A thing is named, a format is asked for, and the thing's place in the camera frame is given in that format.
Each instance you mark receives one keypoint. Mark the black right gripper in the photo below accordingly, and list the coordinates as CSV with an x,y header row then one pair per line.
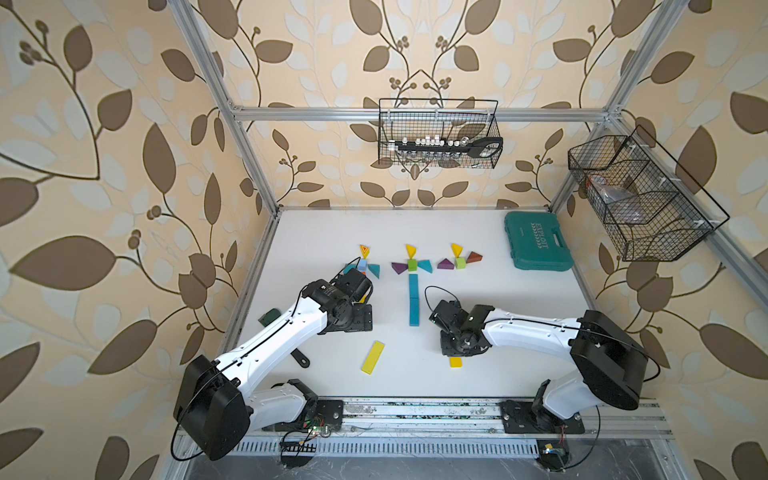
x,y
446,350

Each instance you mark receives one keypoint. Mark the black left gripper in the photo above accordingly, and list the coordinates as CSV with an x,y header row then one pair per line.
x,y
358,282

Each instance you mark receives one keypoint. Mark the yellow triangle block red pattern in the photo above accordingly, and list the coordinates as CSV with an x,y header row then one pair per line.
x,y
364,251

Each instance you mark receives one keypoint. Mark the teal rectangular block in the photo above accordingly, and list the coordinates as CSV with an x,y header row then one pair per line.
x,y
413,285
414,311

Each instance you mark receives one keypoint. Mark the purple triangular prism block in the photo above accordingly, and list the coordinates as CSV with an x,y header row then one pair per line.
x,y
446,264
399,268

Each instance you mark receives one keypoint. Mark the brown wooden block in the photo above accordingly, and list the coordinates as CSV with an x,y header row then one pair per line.
x,y
474,257

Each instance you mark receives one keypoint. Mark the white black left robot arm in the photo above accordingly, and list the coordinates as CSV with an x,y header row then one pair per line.
x,y
220,401

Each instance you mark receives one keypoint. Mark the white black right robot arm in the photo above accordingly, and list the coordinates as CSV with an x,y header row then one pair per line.
x,y
609,366

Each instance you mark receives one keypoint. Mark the yellow-green rectangular block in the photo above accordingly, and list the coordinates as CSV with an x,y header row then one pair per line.
x,y
372,357

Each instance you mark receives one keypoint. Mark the dark green pipe wrench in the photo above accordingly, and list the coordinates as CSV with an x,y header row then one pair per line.
x,y
270,317

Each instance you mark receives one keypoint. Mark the green plastic tool case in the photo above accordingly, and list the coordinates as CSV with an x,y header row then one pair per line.
x,y
536,242

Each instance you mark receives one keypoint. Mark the plastic bag in basket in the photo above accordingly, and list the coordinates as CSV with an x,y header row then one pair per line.
x,y
615,204

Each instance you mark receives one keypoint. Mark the aluminium front rail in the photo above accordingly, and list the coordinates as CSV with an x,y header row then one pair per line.
x,y
478,417

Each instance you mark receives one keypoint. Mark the socket set rail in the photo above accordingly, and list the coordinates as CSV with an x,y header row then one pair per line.
x,y
482,148

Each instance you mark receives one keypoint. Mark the black wire basket back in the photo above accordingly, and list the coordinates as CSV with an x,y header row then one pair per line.
x,y
436,117

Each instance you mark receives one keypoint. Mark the black wire basket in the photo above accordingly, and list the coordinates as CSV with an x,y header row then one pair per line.
x,y
681,212
436,117

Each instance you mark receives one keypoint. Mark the black wire basket right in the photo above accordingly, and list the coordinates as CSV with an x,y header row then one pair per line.
x,y
681,212

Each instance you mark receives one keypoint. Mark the aluminium frame post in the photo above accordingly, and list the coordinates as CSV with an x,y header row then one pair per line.
x,y
599,67

